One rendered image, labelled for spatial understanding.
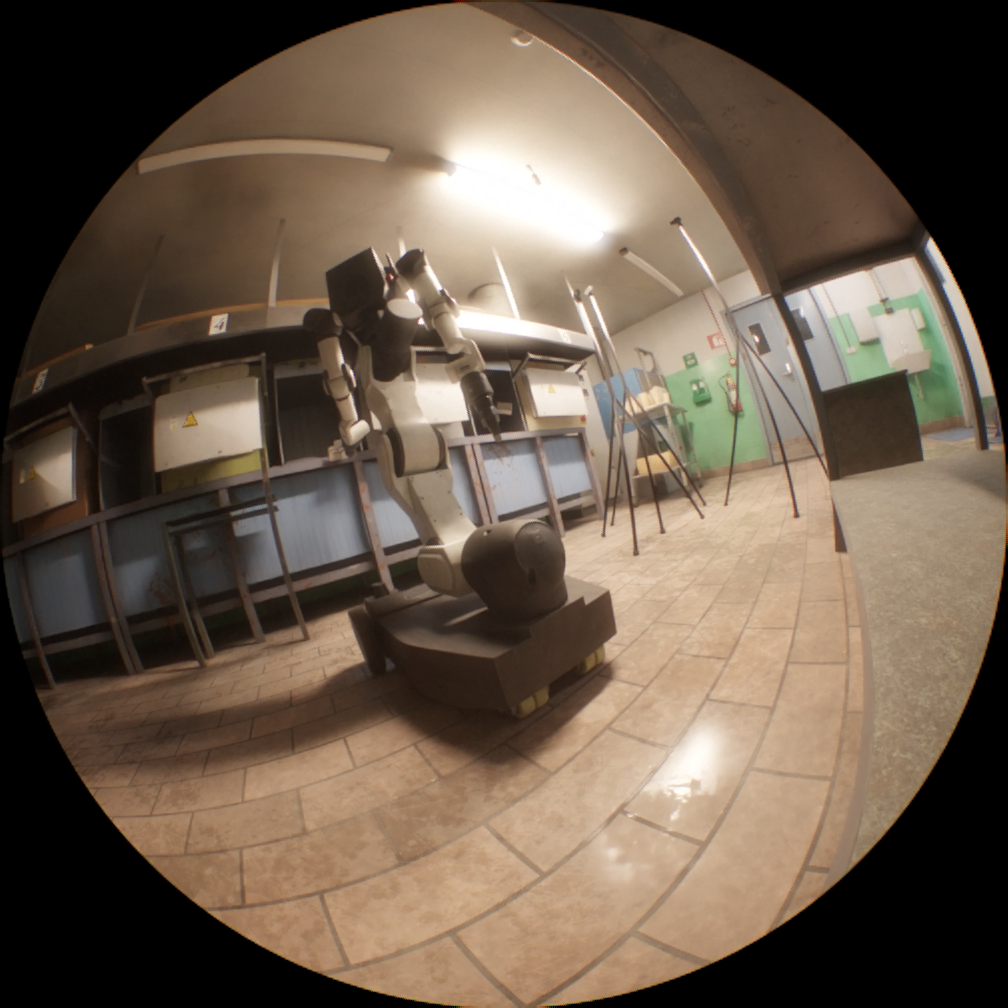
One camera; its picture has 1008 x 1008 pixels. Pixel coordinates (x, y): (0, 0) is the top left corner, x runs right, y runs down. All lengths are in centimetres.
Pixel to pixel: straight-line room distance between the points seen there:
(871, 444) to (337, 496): 240
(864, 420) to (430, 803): 152
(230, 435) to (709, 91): 192
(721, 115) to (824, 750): 85
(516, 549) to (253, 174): 236
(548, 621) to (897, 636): 50
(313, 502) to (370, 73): 234
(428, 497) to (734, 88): 104
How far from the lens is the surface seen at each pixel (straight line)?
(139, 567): 211
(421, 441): 91
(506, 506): 230
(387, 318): 100
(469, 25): 214
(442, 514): 83
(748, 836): 45
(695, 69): 57
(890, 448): 140
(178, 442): 188
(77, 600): 242
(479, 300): 342
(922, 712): 28
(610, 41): 46
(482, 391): 99
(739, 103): 63
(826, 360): 467
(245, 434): 179
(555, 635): 59
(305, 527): 185
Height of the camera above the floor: 40
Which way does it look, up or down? 1 degrees down
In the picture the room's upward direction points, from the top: 14 degrees counter-clockwise
